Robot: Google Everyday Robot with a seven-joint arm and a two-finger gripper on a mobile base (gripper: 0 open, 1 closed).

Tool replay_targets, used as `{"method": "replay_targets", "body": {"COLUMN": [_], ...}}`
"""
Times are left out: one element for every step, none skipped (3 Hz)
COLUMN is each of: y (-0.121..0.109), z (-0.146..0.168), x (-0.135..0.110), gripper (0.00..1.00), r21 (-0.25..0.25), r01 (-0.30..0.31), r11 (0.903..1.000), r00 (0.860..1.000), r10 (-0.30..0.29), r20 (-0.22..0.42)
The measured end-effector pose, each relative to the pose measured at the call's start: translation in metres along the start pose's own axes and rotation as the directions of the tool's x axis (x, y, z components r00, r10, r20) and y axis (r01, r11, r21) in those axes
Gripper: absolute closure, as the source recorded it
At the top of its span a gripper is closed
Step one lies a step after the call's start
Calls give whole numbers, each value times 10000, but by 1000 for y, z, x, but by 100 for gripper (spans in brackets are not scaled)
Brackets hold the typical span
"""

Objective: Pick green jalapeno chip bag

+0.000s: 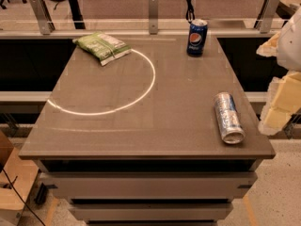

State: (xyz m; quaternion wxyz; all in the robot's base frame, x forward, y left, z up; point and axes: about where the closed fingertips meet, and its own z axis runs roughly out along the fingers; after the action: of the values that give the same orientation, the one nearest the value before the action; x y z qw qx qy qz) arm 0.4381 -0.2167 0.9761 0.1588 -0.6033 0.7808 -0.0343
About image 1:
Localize blue Pepsi can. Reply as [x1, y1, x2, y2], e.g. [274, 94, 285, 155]
[186, 19, 208, 57]

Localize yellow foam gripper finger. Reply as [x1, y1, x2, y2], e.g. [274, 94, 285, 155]
[256, 32, 280, 57]
[258, 71, 301, 136]

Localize green jalapeno chip bag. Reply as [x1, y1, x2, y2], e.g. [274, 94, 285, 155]
[72, 32, 132, 66]

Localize metal bracket post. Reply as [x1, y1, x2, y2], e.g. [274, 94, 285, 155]
[149, 0, 158, 35]
[258, 0, 280, 33]
[29, 0, 55, 35]

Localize left metal bracket post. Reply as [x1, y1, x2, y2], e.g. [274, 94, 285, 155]
[29, 0, 55, 35]

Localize cardboard box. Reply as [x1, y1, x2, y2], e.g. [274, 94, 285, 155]
[0, 132, 38, 226]

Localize black cable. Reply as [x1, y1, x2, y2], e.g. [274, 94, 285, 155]
[0, 163, 47, 226]

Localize grey table cabinet with drawers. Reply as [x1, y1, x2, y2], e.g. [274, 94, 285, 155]
[40, 171, 257, 226]

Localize right metal bracket post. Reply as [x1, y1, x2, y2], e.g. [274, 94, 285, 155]
[258, 0, 280, 33]

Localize silver blue lying can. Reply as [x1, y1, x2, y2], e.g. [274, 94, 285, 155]
[214, 92, 246, 144]

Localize middle metal bracket post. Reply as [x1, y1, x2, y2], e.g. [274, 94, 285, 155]
[149, 0, 158, 35]

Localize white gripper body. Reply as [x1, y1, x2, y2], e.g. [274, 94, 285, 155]
[277, 8, 301, 72]

